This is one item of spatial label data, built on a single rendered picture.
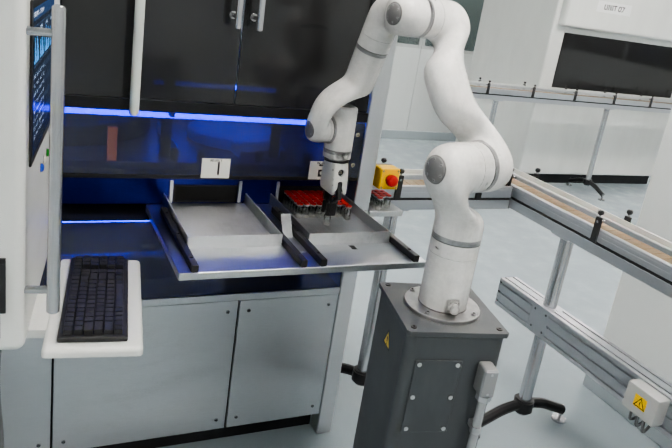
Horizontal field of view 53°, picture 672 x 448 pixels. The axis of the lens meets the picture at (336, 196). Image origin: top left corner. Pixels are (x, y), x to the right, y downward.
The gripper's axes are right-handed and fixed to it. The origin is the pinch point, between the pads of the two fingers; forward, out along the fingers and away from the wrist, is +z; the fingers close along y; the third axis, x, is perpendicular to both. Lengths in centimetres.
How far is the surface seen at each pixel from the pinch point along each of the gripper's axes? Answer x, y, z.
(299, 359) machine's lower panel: -3, 12, 61
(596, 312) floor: -218, 74, 94
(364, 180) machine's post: -17.0, 11.4, -5.0
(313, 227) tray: 5.2, -2.1, 5.6
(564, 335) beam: -93, -17, 43
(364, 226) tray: -12.1, -2.1, 5.6
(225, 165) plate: 30.1, 11.3, -9.2
